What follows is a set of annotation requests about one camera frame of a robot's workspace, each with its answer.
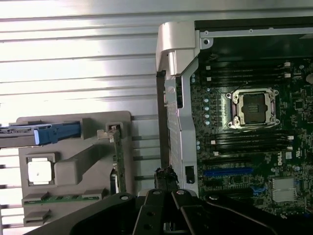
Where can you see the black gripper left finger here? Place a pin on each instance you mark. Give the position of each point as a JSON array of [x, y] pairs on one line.
[[151, 210]]

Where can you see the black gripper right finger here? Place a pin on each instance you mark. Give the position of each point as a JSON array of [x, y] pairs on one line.
[[190, 213]]

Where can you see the blue expansion slot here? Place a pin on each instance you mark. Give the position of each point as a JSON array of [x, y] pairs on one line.
[[227, 172]]

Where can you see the grey parts rack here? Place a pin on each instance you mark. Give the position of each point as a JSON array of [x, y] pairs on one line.
[[73, 169]]

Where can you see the green RAM stick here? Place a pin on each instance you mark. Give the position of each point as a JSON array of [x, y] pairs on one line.
[[63, 197]]

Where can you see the open grey PC case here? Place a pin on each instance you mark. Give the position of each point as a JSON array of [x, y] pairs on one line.
[[185, 122]]

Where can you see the green motherboard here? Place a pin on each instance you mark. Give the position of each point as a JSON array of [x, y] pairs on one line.
[[266, 159]]

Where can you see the silver chipset heatsink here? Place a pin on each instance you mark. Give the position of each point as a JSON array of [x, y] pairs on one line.
[[284, 189]]

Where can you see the hard disk in blue caddy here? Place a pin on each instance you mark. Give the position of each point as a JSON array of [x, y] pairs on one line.
[[61, 134]]

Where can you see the silver CPU chip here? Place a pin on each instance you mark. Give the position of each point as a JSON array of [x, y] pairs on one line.
[[39, 171]]

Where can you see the CPU socket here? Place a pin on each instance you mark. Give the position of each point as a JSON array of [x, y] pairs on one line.
[[253, 109]]

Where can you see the coin cell battery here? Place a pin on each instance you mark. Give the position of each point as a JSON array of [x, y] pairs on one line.
[[309, 78]]

